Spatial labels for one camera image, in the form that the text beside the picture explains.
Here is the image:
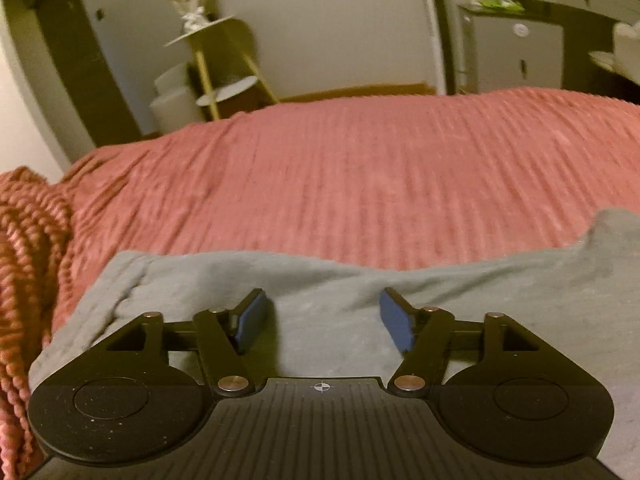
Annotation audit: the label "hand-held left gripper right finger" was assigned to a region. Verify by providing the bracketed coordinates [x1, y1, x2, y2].
[378, 287, 544, 400]

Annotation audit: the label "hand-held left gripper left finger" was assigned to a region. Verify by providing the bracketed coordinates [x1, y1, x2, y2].
[103, 287, 271, 399]

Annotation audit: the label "grey pants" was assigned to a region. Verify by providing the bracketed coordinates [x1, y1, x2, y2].
[28, 208, 640, 480]

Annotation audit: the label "pink ribbed bedspread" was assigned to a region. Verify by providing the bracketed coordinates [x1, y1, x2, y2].
[52, 86, 640, 341]

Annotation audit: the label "large white cylinder box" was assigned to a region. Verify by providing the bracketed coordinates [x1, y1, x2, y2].
[149, 86, 207, 137]

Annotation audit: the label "chunky knitted orange blanket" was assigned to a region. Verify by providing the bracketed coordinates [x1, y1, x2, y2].
[0, 166, 76, 480]

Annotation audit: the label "small white cylinder box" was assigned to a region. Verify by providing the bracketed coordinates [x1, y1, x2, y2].
[154, 62, 195, 97]

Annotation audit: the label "yellow shelf stand round shelves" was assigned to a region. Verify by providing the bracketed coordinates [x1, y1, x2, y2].
[164, 15, 279, 122]

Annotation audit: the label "white low cabinet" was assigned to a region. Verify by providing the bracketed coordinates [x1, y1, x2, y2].
[459, 4, 567, 96]

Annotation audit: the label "tall narrow door panel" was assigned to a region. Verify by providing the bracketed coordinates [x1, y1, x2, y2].
[425, 0, 457, 97]

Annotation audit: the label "dark door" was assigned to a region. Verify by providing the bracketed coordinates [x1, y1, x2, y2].
[34, 0, 147, 142]

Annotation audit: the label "green packet pile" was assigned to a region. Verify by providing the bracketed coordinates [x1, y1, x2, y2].
[465, 0, 527, 14]

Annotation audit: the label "white fluffy chair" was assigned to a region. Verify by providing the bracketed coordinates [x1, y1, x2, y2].
[589, 21, 640, 87]

